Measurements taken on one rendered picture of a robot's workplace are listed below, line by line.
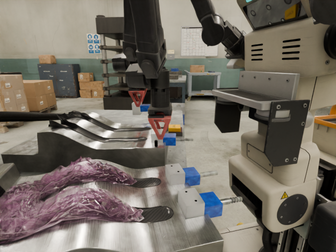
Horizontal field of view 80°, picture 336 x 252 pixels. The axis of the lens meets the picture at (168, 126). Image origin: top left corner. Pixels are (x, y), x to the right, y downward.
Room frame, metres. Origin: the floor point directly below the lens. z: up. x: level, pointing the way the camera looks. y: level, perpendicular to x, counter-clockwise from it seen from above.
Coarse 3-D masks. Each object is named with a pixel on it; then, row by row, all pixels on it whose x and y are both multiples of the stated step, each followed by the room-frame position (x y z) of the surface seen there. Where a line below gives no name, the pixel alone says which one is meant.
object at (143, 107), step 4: (132, 104) 0.88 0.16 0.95; (140, 104) 0.90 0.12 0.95; (144, 104) 0.90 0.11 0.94; (148, 104) 0.90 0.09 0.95; (132, 108) 0.88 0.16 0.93; (136, 108) 0.88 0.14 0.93; (140, 108) 0.88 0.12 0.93; (144, 108) 0.88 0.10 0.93; (132, 112) 0.88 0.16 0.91; (136, 112) 0.88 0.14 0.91; (140, 112) 0.88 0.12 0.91
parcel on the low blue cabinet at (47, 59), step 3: (45, 54) 6.91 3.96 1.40; (48, 54) 6.90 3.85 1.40; (39, 57) 6.91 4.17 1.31; (42, 57) 6.89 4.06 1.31; (45, 57) 6.88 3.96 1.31; (48, 57) 6.88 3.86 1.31; (51, 57) 6.96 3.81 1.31; (54, 57) 7.11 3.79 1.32; (39, 60) 6.91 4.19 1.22; (42, 60) 6.89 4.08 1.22; (45, 60) 6.88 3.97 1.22; (48, 60) 6.88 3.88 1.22; (51, 60) 6.94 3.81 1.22; (54, 60) 7.08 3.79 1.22; (42, 63) 6.93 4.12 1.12; (45, 63) 6.90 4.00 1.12; (48, 63) 6.89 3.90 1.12; (51, 63) 6.94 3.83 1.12; (54, 63) 7.07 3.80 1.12
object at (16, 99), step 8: (0, 80) 3.39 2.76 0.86; (8, 80) 3.55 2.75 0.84; (16, 80) 3.73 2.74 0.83; (0, 88) 3.35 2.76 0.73; (8, 88) 3.52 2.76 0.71; (16, 88) 3.69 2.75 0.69; (0, 96) 3.32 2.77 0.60; (8, 96) 3.48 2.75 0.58; (16, 96) 3.65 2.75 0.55; (24, 96) 3.85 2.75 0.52; (0, 104) 3.32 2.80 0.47; (8, 104) 3.44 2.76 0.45; (16, 104) 3.61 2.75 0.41; (24, 104) 3.80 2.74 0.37; (0, 128) 3.22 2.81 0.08
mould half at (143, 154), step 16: (48, 128) 0.58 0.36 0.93; (64, 128) 0.59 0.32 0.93; (96, 128) 0.68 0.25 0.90; (32, 144) 0.63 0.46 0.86; (48, 144) 0.55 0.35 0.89; (64, 144) 0.55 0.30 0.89; (80, 144) 0.55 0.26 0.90; (96, 144) 0.57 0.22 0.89; (112, 144) 0.58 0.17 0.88; (128, 144) 0.57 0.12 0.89; (144, 144) 0.56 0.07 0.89; (160, 144) 0.56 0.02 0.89; (16, 160) 0.56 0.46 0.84; (32, 160) 0.55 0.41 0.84; (48, 160) 0.55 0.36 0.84; (64, 160) 0.55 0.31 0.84; (112, 160) 0.54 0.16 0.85; (128, 160) 0.54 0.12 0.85; (144, 160) 0.54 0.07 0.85; (160, 160) 0.54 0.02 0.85
